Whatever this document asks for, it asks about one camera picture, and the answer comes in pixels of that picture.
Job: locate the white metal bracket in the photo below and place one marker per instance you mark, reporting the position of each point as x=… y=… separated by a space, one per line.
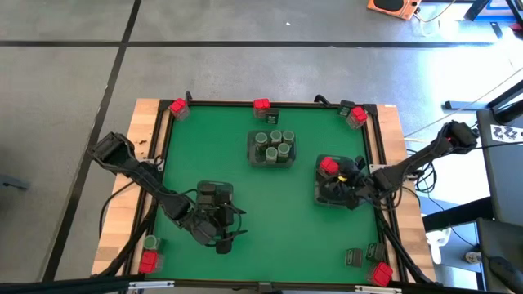
x=378 y=168

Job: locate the grey translucent plastic bin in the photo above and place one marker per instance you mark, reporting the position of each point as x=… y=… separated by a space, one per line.
x=319 y=199
x=251 y=161
x=229 y=185

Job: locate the orange board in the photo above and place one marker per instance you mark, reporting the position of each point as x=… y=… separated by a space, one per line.
x=408 y=12

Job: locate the black rounded device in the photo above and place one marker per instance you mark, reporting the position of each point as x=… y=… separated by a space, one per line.
x=506 y=273

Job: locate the grey desk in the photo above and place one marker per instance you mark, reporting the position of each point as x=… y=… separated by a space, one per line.
x=498 y=241

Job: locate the grey cabinet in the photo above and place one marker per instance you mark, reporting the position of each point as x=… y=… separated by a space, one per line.
x=502 y=183

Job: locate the black frame clamp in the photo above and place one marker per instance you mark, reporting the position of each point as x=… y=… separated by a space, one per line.
x=188 y=98
x=323 y=100

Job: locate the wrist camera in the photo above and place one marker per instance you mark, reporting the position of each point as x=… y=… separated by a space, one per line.
x=224 y=246
x=360 y=161

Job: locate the red-lid patterned spice tin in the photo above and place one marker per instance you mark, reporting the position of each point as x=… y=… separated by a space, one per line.
x=178 y=105
x=261 y=103
x=148 y=261
x=359 y=114
x=382 y=273
x=329 y=166

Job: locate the white power adapter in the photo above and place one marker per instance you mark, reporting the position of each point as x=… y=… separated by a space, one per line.
x=473 y=257

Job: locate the white paper with black marks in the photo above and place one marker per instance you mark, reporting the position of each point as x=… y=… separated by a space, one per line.
x=506 y=133

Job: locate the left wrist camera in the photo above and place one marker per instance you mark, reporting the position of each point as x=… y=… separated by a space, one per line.
x=224 y=246

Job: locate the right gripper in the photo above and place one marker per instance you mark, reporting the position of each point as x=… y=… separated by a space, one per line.
x=355 y=190

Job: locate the black stand base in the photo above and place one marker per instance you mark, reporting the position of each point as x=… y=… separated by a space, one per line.
x=470 y=105

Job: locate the black metal beam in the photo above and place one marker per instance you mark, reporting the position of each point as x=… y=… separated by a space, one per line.
x=61 y=286

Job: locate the black floor bar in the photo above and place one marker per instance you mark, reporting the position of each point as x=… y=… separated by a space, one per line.
x=457 y=214

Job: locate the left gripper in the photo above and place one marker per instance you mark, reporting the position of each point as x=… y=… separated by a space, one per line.
x=202 y=232

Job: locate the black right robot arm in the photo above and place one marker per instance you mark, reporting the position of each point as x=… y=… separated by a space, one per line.
x=408 y=163

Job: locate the green table mat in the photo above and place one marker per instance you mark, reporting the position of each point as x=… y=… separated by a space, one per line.
x=278 y=228

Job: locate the white plastic device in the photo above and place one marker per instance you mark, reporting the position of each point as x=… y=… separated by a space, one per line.
x=437 y=245

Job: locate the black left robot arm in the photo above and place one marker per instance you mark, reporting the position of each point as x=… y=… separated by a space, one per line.
x=139 y=175

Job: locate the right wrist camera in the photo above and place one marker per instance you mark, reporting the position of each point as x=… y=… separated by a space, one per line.
x=360 y=161

